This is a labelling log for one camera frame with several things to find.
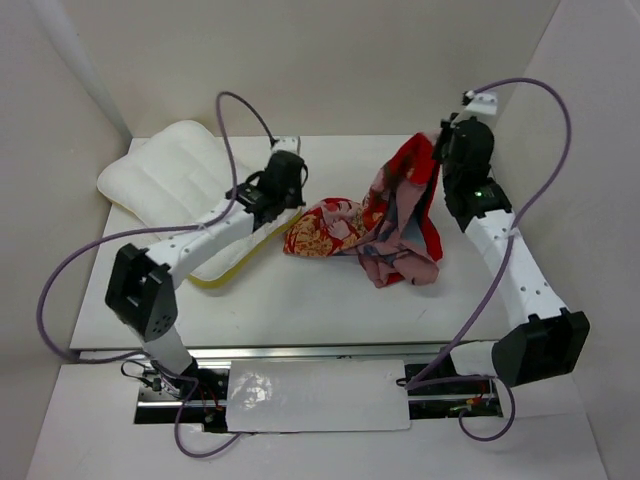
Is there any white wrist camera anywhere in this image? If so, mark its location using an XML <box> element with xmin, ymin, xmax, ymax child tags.
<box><xmin>463</xmin><ymin>90</ymin><xmax>498</xmax><ymax>117</ymax></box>
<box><xmin>271</xmin><ymin>136</ymin><xmax>301</xmax><ymax>155</ymax></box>

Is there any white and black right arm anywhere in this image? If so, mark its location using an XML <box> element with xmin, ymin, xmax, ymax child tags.
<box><xmin>435</xmin><ymin>117</ymin><xmax>590</xmax><ymax>392</ymax></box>

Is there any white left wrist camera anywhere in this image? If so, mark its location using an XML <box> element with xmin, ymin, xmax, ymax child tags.
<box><xmin>271</xmin><ymin>136</ymin><xmax>301</xmax><ymax>155</ymax></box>

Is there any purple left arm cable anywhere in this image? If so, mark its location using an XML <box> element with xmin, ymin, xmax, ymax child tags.
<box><xmin>37</xmin><ymin>90</ymin><xmax>281</xmax><ymax>458</ymax></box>

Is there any aluminium table edge rail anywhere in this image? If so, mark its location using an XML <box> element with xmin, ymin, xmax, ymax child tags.
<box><xmin>77</xmin><ymin>341</ymin><xmax>501</xmax><ymax>363</ymax></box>

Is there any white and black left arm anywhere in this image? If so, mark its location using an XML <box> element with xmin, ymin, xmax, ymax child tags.
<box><xmin>105</xmin><ymin>150</ymin><xmax>308</xmax><ymax>399</ymax></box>

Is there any white pillow with yellow edge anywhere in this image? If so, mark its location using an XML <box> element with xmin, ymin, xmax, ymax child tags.
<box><xmin>97</xmin><ymin>120</ymin><xmax>302</xmax><ymax>288</ymax></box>

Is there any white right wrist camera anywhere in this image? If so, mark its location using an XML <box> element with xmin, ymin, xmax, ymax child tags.
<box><xmin>463</xmin><ymin>90</ymin><xmax>498</xmax><ymax>117</ymax></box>

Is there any white glossy cover plate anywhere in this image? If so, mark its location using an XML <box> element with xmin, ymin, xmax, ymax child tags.
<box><xmin>226</xmin><ymin>359</ymin><xmax>411</xmax><ymax>434</ymax></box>

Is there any red and pink patterned pillowcase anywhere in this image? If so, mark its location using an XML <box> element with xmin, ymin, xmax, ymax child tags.
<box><xmin>283</xmin><ymin>132</ymin><xmax>443</xmax><ymax>288</ymax></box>

